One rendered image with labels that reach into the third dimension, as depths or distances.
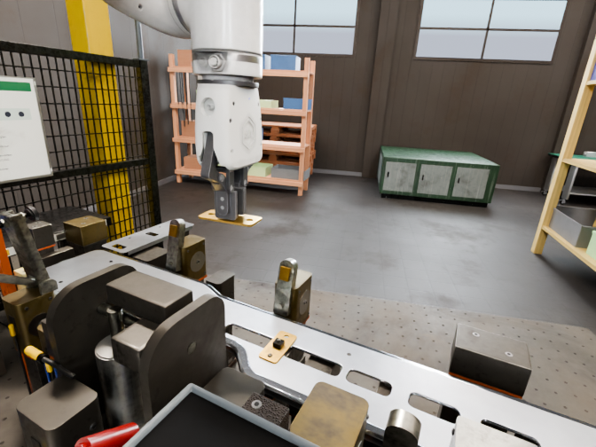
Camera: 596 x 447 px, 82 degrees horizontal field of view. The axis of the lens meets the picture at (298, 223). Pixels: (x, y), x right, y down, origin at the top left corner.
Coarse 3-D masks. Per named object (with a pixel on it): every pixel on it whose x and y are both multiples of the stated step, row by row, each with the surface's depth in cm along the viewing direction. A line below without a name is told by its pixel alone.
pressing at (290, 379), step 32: (96, 256) 95; (192, 288) 82; (256, 320) 71; (288, 320) 72; (256, 352) 62; (320, 352) 63; (352, 352) 64; (384, 352) 64; (288, 384) 56; (352, 384) 56; (416, 384) 57; (448, 384) 57; (384, 416) 51; (416, 416) 51; (480, 416) 52; (512, 416) 52; (544, 416) 52
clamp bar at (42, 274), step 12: (0, 216) 62; (12, 216) 61; (24, 216) 63; (36, 216) 65; (0, 228) 61; (12, 228) 61; (24, 228) 63; (12, 240) 64; (24, 240) 63; (24, 252) 64; (36, 252) 65; (24, 264) 66; (36, 264) 66; (36, 276) 66; (48, 276) 68
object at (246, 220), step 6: (210, 210) 51; (204, 216) 48; (210, 216) 48; (240, 216) 49; (246, 216) 49; (252, 216) 49; (258, 216) 49; (222, 222) 47; (228, 222) 47; (234, 222) 47; (240, 222) 47; (246, 222) 47; (252, 222) 47; (258, 222) 48
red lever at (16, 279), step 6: (0, 276) 62; (6, 276) 63; (12, 276) 64; (18, 276) 65; (0, 282) 62; (6, 282) 63; (12, 282) 64; (18, 282) 64; (24, 282) 65; (30, 282) 66
